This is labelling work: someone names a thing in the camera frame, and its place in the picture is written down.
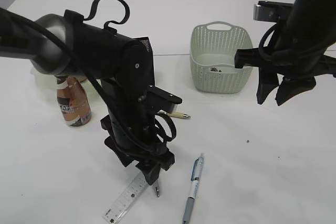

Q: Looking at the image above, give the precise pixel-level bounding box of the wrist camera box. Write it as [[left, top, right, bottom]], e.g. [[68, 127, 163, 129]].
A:
[[144, 85, 182, 114], [253, 1, 293, 23]]

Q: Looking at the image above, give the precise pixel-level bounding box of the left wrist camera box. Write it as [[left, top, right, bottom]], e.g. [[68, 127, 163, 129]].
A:
[[144, 85, 182, 114]]

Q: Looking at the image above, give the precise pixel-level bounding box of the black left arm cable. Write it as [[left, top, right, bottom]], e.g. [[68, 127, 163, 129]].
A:
[[83, 0, 131, 29]]

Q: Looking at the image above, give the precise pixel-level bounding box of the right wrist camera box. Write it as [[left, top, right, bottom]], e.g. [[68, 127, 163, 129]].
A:
[[253, 1, 293, 23]]

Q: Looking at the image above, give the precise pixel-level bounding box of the black mesh pen holder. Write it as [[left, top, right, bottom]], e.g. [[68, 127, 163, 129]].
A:
[[136, 37, 153, 57]]

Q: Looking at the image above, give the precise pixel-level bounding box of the grey white retractable pen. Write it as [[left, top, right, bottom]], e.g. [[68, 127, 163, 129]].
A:
[[152, 179, 160, 198]]

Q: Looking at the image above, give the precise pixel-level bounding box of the blue white retractable pen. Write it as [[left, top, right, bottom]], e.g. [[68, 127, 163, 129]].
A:
[[182, 153, 204, 224]]

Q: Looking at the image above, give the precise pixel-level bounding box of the pale green plastic basket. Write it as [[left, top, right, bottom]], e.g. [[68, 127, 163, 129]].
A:
[[190, 22, 253, 94]]

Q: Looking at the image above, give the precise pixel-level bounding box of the smaller paper piece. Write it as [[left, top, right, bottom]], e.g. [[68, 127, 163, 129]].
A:
[[210, 67, 221, 72]]

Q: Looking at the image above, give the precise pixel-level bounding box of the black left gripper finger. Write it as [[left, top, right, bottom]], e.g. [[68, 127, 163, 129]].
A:
[[136, 161, 161, 185]]

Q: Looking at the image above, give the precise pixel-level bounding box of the pale green wavy glass plate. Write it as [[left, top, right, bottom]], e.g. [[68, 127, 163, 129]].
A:
[[31, 68, 87, 91]]

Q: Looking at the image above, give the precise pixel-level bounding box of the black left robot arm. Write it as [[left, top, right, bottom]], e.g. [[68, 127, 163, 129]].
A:
[[1, 9, 182, 184]]

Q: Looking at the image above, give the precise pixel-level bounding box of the clear plastic ruler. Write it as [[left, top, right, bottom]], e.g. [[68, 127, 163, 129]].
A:
[[102, 172, 149, 223]]

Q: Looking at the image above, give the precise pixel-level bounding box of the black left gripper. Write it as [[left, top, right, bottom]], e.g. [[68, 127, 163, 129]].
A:
[[99, 37, 176, 170]]

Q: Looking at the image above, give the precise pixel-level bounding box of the brown coffee drink bottle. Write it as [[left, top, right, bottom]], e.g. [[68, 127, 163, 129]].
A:
[[56, 77, 91, 127]]

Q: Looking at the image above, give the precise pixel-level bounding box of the beige retractable pen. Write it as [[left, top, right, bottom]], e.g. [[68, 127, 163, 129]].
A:
[[159, 111, 191, 119]]

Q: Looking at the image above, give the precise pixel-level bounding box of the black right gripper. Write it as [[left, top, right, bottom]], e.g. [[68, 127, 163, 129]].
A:
[[235, 0, 335, 106]]

